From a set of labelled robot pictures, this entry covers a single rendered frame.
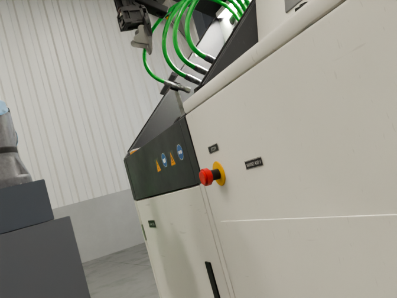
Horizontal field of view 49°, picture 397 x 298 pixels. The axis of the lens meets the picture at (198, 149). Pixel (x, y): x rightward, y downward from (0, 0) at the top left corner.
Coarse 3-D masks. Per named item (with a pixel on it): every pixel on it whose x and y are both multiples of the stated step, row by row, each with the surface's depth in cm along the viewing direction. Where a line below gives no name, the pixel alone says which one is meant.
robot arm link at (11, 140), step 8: (0, 104) 108; (0, 112) 107; (0, 120) 106; (8, 120) 109; (0, 128) 106; (8, 128) 108; (0, 136) 105; (8, 136) 107; (0, 144) 105; (8, 144) 106
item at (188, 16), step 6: (198, 0) 120; (246, 0) 125; (192, 6) 118; (192, 12) 118; (186, 18) 117; (186, 24) 117; (186, 30) 117; (186, 36) 117; (192, 42) 117; (192, 48) 117; (198, 54) 117; (204, 54) 117; (210, 60) 118
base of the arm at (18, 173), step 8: (0, 152) 104; (8, 152) 106; (16, 152) 109; (0, 160) 104; (8, 160) 105; (16, 160) 107; (0, 168) 103; (8, 168) 104; (16, 168) 106; (24, 168) 108; (0, 176) 102; (8, 176) 103; (16, 176) 104; (24, 176) 106; (0, 184) 101; (8, 184) 102; (16, 184) 103
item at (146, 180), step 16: (176, 128) 107; (160, 144) 121; (176, 144) 110; (128, 160) 158; (144, 160) 139; (160, 160) 124; (176, 160) 112; (144, 176) 143; (160, 176) 128; (176, 176) 115; (192, 176) 105; (144, 192) 148; (160, 192) 131
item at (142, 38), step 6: (144, 24) 137; (138, 30) 137; (144, 30) 138; (138, 36) 136; (144, 36) 137; (150, 36) 137; (138, 42) 136; (144, 42) 137; (150, 42) 137; (150, 48) 138
